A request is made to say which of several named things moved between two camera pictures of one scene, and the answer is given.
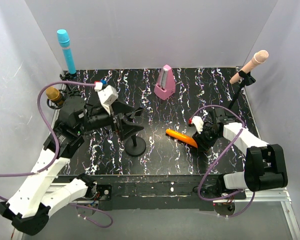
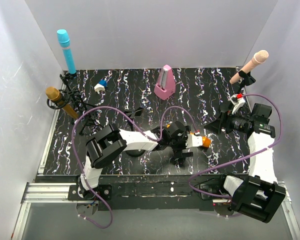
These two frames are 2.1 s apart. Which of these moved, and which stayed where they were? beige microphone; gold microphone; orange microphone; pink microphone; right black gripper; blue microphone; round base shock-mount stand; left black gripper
Moved: orange microphone; right black gripper; left black gripper
Stayed: blue microphone; gold microphone; round base shock-mount stand; pink microphone; beige microphone
